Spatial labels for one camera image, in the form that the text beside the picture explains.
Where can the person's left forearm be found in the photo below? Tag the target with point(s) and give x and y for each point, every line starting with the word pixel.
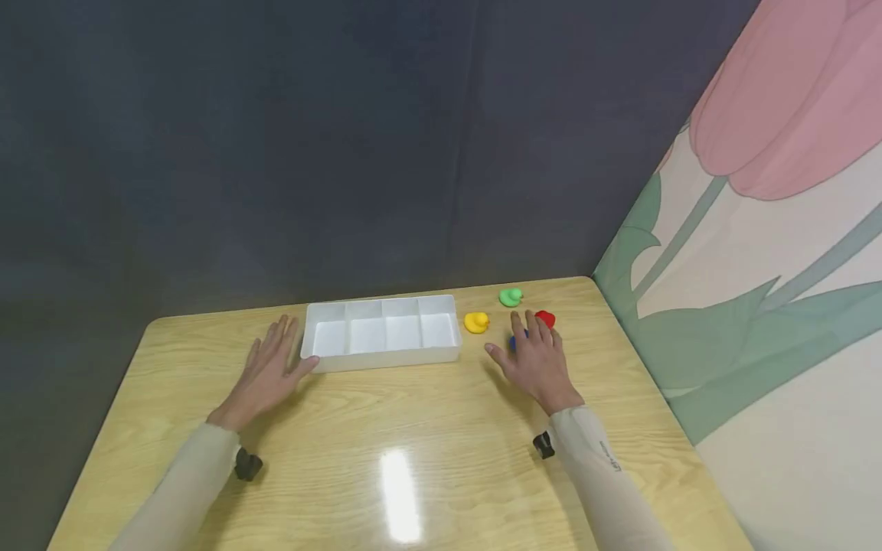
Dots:
pixel 182 490

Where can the black wrist band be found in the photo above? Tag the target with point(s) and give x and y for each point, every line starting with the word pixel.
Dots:
pixel 544 445
pixel 247 464

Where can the green rubber duck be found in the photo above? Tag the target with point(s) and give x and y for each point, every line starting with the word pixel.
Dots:
pixel 510 297

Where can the person's left thumb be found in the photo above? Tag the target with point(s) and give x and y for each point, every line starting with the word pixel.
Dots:
pixel 305 368

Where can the person's right forearm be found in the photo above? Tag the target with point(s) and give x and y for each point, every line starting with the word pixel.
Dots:
pixel 606 482

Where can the blue rubber duck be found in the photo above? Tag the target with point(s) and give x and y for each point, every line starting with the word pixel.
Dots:
pixel 514 341

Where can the person's right thumb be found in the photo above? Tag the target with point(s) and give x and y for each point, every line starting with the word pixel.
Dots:
pixel 497 357

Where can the white divided plastic tray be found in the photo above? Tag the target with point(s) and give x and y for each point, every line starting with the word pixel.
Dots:
pixel 382 334

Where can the person's left fingers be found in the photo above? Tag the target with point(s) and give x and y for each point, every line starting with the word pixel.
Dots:
pixel 277 340

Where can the person's left hand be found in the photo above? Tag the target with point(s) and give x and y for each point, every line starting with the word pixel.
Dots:
pixel 265 381

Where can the person's right hand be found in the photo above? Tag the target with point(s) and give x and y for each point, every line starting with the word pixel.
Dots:
pixel 541 371

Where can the person's right index finger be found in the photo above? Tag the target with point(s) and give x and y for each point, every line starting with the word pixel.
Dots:
pixel 518 331

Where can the person's right fingers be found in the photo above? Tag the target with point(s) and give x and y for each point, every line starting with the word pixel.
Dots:
pixel 546 333

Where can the red rubber duck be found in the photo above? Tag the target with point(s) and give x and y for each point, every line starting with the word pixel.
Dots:
pixel 546 318

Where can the yellow rubber duck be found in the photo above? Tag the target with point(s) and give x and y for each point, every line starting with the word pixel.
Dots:
pixel 476 322

